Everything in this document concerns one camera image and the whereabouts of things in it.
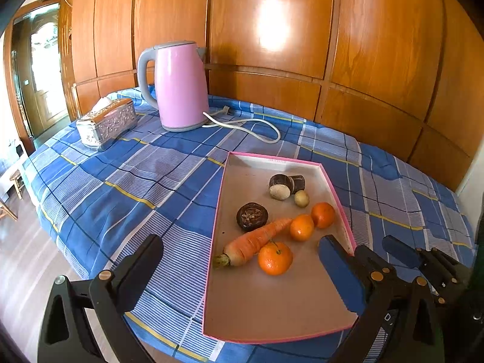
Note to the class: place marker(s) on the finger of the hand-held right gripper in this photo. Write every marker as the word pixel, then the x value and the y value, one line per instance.
pixel 400 248

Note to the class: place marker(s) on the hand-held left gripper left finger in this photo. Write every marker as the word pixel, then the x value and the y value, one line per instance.
pixel 145 261

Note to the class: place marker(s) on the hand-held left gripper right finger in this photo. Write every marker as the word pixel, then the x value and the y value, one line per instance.
pixel 340 276

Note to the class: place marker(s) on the medium orange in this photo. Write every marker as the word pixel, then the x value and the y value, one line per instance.
pixel 302 228

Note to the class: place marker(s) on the reddish orange tangerine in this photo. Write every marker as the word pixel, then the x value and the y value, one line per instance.
pixel 323 215

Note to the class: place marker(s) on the large orange with stem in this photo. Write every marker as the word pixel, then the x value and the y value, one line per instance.
pixel 275 259

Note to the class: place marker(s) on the pink shallow cardboard box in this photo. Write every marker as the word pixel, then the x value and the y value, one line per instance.
pixel 264 302

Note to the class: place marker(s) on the small yellow-green round fruit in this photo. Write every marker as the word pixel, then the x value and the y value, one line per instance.
pixel 301 199

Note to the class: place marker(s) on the orange carrot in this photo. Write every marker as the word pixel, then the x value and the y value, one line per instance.
pixel 253 242

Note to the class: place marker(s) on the dark brown round fruit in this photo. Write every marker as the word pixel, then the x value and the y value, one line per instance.
pixel 252 216

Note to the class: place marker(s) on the blue plaid tablecloth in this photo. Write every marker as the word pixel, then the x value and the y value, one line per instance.
pixel 151 181

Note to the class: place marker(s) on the short dark sugarcane piece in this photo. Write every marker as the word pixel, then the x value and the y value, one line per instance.
pixel 299 183

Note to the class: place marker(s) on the silver embossed tissue box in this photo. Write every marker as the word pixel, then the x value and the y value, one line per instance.
pixel 107 123

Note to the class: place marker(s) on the small wooden stool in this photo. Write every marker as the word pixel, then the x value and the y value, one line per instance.
pixel 16 182

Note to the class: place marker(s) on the pink electric kettle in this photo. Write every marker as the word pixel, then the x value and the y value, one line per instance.
pixel 181 87

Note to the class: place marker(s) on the wooden door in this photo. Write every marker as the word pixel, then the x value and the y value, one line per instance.
pixel 41 64

